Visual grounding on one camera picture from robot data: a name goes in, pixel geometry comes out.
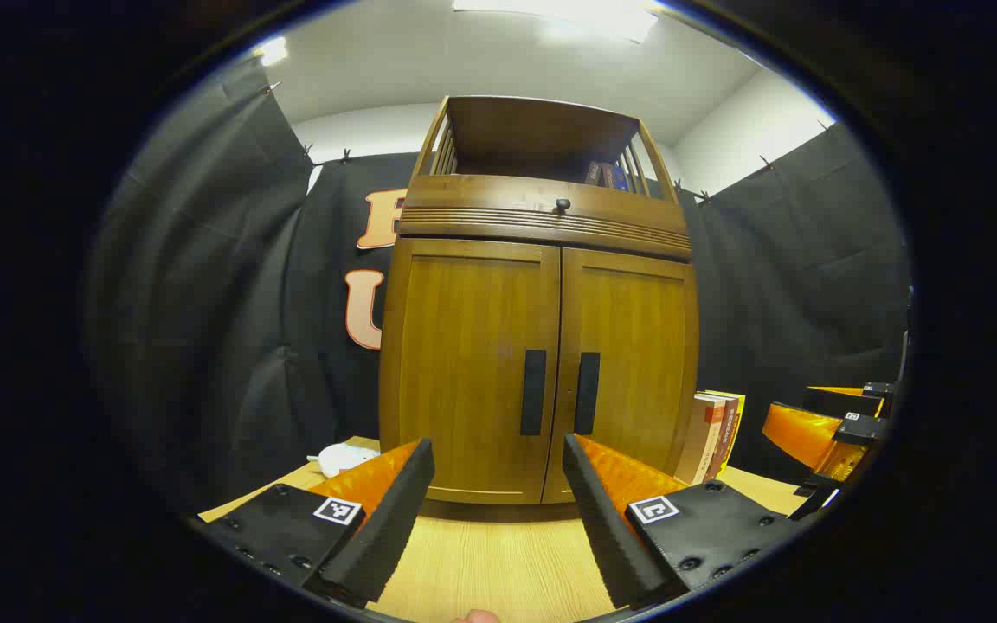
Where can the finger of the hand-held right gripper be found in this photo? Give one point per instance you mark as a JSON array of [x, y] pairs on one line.
[[840, 402], [810, 433]]

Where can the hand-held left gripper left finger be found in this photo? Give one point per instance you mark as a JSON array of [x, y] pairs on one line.
[[386, 528]]

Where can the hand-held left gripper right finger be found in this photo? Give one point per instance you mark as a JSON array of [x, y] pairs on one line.
[[607, 536]]

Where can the wooden shoe cabinet door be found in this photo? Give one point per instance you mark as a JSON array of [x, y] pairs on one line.
[[637, 363], [464, 363]]

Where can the wooden double-door shoe cabinet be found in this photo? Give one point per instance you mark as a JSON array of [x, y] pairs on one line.
[[533, 130]]

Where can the white plastic object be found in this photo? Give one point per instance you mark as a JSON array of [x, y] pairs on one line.
[[343, 457]]

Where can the brown white book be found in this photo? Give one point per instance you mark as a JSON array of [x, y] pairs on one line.
[[702, 441]]

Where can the blue book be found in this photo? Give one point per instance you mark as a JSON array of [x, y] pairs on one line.
[[620, 178]]

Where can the maroon book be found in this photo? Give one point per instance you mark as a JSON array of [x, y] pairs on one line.
[[606, 175]]

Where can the dark brown book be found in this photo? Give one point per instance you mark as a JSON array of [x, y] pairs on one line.
[[592, 172]]

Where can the large ceiling light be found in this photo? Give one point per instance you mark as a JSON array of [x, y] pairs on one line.
[[568, 16]]

